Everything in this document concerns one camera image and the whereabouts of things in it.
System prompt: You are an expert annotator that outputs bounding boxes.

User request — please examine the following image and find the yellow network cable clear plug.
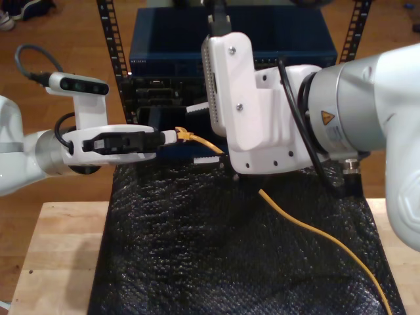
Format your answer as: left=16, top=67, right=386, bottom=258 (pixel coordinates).
left=175, top=127, right=394, bottom=315

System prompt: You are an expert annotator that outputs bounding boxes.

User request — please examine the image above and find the black rack server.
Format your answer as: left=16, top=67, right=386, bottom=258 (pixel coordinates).
left=129, top=75, right=211, bottom=109

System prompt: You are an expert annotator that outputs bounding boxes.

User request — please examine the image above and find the black bubble mat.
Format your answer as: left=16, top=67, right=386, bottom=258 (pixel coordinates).
left=87, top=157, right=406, bottom=315

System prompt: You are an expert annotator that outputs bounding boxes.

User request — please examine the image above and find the dark sneaker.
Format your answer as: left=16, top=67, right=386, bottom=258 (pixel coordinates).
left=7, top=0, right=56, bottom=21

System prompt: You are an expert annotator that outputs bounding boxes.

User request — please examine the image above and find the white sneaker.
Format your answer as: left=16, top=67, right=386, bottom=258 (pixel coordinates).
left=0, top=9, right=16, bottom=32

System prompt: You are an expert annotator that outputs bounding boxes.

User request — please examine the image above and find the blue metal base plate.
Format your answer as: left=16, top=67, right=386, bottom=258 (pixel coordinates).
left=134, top=144, right=230, bottom=161

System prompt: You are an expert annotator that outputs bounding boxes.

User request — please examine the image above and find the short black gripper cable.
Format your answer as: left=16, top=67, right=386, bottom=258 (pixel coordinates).
left=278, top=58, right=364, bottom=200
left=53, top=112, right=77, bottom=155

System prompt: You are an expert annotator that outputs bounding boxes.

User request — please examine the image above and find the blue network switch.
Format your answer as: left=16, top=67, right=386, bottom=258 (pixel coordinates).
left=128, top=7, right=339, bottom=79

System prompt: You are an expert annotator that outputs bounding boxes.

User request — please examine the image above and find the black perforated rack post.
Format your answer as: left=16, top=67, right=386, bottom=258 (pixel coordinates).
left=337, top=0, right=373, bottom=65
left=96, top=0, right=140, bottom=145

